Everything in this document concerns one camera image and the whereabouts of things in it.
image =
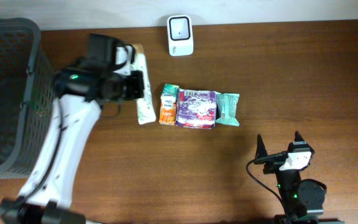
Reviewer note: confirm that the purple tissue pack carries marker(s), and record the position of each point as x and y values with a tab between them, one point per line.
196	109

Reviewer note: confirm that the white tube with tan cap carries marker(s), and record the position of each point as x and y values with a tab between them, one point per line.
145	109

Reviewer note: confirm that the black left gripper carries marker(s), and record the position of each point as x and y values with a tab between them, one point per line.
131	82

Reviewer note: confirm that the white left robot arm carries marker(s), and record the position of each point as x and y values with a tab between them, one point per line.
47	195

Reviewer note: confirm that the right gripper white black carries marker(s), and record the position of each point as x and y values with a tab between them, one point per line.
273	162

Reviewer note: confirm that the dark grey plastic basket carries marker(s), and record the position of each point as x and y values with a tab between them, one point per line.
26	97

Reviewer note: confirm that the white barcode scanner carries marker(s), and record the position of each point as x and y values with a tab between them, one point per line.
180	35

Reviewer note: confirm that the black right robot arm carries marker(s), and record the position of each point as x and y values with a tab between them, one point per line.
302	199

